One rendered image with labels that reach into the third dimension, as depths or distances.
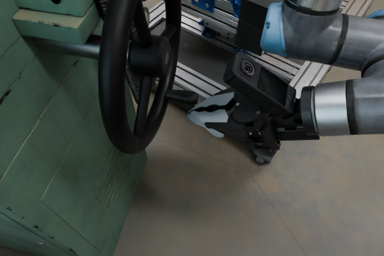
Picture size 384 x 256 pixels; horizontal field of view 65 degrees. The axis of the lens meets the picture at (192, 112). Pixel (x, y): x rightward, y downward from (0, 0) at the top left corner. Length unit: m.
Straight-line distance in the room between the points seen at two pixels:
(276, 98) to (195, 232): 0.80
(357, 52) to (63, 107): 0.49
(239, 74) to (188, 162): 0.88
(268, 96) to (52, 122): 0.37
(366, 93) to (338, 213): 0.90
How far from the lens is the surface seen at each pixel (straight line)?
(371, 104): 0.42
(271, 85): 0.44
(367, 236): 1.30
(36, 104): 0.54
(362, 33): 0.48
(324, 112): 0.43
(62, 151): 0.64
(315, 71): 1.32
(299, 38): 0.46
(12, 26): 0.48
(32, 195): 0.60
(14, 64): 0.49
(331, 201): 1.30
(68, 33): 0.44
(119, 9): 0.32
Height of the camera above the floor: 1.12
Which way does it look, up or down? 54 degrees down
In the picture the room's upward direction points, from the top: straight up
